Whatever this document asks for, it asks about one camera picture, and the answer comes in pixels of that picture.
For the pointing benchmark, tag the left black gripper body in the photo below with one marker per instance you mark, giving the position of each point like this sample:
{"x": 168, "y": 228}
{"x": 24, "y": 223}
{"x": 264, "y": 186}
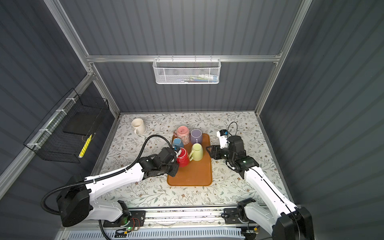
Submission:
{"x": 172, "y": 169}

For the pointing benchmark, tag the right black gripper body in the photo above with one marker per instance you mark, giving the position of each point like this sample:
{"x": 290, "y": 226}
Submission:
{"x": 220, "y": 153}

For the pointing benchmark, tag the red mug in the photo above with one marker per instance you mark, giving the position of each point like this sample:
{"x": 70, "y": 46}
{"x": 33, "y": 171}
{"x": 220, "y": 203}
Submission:
{"x": 183, "y": 158}

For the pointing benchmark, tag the light green mug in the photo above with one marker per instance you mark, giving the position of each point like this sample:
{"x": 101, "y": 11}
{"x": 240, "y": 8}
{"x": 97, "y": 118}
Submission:
{"x": 196, "y": 153}

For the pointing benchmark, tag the white mug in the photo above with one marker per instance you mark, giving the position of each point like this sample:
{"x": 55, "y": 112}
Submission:
{"x": 138, "y": 126}

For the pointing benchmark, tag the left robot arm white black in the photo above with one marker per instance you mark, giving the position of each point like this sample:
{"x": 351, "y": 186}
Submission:
{"x": 78, "y": 199}

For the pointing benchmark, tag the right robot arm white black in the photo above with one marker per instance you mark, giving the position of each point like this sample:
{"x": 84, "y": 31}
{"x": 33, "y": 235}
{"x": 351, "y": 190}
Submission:
{"x": 283, "y": 219}

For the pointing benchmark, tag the blue textured mug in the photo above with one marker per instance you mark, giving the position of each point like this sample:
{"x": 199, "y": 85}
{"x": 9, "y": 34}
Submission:
{"x": 177, "y": 144}

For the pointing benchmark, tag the purple mug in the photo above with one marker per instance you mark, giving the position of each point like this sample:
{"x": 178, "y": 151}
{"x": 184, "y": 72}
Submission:
{"x": 196, "y": 136}

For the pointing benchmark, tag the pink ghost pattern mug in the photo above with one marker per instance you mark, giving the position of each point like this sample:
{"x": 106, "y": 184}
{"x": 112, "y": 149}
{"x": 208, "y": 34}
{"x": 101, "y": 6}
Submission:
{"x": 183, "y": 133}

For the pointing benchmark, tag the orange plastic tray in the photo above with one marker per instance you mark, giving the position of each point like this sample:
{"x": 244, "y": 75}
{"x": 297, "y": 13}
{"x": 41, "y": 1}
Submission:
{"x": 196, "y": 173}

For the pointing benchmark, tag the pens in white basket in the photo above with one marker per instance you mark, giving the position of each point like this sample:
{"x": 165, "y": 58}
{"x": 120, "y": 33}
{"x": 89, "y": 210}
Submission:
{"x": 209, "y": 79}

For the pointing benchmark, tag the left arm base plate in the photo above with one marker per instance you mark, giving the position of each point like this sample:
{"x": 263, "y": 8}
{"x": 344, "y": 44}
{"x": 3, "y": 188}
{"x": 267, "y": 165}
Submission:
{"x": 134, "y": 219}

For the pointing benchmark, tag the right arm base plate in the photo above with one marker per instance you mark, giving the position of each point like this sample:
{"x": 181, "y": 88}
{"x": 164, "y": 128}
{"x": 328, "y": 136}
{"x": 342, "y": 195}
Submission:
{"x": 231, "y": 215}

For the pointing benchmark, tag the white wire basket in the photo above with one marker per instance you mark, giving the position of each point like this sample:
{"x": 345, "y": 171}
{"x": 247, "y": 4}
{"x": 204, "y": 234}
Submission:
{"x": 167, "y": 73}

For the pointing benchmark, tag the black wire basket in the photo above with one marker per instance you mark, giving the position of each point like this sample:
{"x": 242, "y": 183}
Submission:
{"x": 63, "y": 135}

